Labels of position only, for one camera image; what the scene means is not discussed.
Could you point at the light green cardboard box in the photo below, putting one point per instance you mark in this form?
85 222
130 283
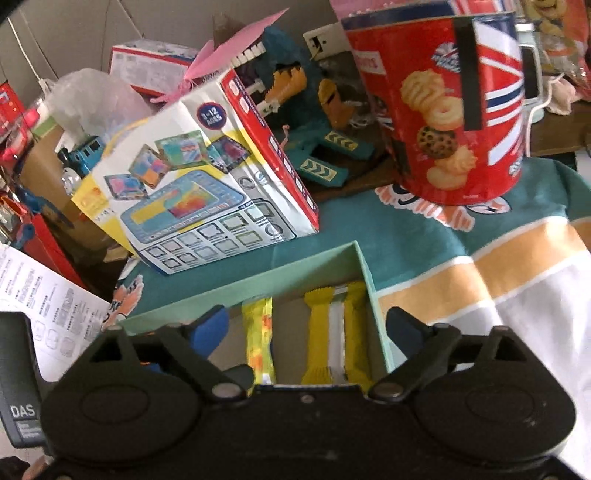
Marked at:
258 277

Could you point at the blue toy train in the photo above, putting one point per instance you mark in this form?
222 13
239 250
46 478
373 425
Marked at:
85 154

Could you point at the white yellow toy box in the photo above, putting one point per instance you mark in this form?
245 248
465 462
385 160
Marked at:
198 184

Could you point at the red toy car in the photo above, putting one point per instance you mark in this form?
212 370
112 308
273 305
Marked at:
21 134

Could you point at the pale green kettle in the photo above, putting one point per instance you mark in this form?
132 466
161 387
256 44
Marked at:
535 92

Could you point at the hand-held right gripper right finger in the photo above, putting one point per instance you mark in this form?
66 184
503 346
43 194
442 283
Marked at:
402 326

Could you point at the red plastic bin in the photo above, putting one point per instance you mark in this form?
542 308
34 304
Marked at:
51 249

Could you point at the white instruction sheet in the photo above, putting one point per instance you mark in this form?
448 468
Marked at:
41 304

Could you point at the brown cardboard box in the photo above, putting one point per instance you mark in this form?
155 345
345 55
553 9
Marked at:
44 175

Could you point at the cookie snack bag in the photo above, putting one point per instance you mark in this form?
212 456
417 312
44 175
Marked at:
558 32

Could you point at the red white carton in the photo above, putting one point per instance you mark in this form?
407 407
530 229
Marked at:
147 64

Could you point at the pink plush toy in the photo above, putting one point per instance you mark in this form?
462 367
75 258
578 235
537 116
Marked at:
565 94

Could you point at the clear plastic bag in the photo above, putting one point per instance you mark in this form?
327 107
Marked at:
92 97

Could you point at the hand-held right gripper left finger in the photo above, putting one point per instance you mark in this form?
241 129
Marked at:
210 328

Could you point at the yellow white snack packet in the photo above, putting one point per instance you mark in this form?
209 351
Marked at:
323 332

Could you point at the red cookie tin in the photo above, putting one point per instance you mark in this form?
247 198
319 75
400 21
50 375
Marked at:
429 115

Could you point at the yellow orange snack packet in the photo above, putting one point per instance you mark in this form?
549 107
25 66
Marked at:
259 337

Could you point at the white wall outlet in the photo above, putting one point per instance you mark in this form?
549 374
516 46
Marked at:
328 39

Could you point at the red gift box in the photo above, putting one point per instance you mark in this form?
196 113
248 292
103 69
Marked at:
9 106

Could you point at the pink paper bow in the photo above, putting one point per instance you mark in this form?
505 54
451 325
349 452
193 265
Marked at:
217 50

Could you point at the teal dinosaur toy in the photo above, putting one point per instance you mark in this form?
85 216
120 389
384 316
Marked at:
295 92

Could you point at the teal printed tablecloth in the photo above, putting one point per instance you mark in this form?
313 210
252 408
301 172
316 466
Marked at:
461 277

